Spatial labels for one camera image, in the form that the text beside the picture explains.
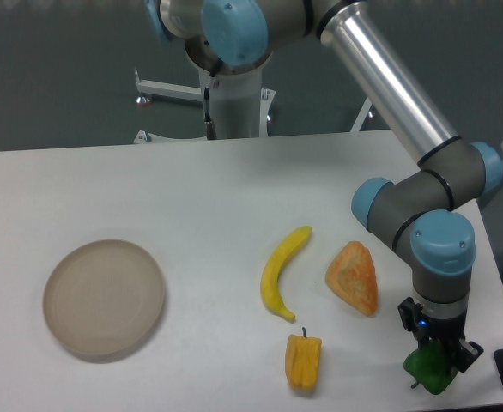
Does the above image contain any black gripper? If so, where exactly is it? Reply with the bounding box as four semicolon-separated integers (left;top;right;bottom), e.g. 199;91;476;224
397;295;484;373

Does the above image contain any green toy bell pepper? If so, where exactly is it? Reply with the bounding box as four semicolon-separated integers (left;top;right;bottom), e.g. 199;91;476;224
403;340;458;395

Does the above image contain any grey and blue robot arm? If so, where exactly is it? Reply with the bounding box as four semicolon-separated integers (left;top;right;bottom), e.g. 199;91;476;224
144;1;503;372

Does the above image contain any yellow toy bell pepper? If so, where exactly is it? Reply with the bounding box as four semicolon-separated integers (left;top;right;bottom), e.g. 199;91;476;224
285;327;322;391

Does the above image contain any orange toy sandwich wedge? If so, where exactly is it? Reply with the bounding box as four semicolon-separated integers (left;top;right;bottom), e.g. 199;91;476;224
325;241;379;317

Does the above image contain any yellow toy banana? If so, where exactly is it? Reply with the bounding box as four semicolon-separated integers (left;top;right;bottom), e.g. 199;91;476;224
259;226;312;323

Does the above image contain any beige round plate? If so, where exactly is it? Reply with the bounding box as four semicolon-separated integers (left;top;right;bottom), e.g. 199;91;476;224
42;239;166;363

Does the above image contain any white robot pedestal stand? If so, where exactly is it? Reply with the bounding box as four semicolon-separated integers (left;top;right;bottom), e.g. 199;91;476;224
132;36;379;145

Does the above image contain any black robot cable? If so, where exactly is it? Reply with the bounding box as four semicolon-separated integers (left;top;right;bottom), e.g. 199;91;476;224
203;58;224;141

